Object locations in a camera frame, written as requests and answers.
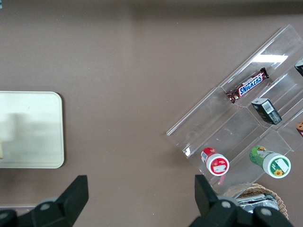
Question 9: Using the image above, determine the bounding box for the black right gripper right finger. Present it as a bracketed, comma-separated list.
[188, 175, 240, 227]

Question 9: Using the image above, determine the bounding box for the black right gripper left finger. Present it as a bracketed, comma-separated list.
[30, 175, 89, 227]

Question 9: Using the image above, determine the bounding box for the small wicker basket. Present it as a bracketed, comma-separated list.
[223, 183, 290, 220]

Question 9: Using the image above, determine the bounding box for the white rectangular tray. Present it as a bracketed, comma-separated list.
[0, 91, 65, 169]

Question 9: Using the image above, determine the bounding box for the red snack can white lid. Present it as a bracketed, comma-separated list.
[200, 147, 230, 176]

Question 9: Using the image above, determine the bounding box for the silver foil packet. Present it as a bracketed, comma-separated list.
[236, 192, 280, 214]

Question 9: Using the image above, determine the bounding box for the green snack can white lid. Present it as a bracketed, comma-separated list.
[248, 145, 292, 179]

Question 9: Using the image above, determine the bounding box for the clear acrylic stepped stand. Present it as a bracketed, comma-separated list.
[166, 24, 303, 199]

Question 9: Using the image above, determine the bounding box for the black carton with barcode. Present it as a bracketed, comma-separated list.
[250, 97, 283, 125]

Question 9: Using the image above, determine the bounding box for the Snickers chocolate bar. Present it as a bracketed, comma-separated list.
[225, 67, 270, 104]

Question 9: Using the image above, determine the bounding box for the black packet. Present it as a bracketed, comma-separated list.
[294, 59, 303, 77]

